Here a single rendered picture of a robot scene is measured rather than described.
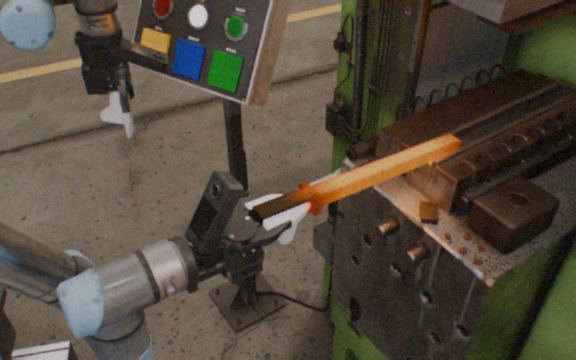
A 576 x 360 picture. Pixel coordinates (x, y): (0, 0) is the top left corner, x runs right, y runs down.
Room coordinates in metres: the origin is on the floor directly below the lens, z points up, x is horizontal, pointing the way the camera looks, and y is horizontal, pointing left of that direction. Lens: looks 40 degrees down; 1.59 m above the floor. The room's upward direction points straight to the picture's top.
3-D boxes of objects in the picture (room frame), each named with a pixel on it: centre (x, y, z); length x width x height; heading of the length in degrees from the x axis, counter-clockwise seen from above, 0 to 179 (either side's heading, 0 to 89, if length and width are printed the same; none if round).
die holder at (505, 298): (0.85, -0.44, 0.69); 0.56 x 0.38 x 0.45; 124
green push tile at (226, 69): (1.04, 0.14, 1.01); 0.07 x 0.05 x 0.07; 59
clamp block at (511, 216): (0.66, -0.37, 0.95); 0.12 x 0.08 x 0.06; 124
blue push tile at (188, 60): (1.09, 0.22, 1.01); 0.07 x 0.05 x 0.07; 59
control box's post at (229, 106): (1.19, 0.15, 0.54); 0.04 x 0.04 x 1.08; 34
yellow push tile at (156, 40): (1.14, 0.31, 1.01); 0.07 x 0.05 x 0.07; 59
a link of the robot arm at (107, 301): (0.44, 0.23, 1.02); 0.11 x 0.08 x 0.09; 124
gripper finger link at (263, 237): (0.54, 0.04, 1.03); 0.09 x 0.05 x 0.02; 121
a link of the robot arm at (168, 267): (0.48, 0.17, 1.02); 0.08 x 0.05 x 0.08; 34
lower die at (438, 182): (0.89, -0.40, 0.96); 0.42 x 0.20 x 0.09; 124
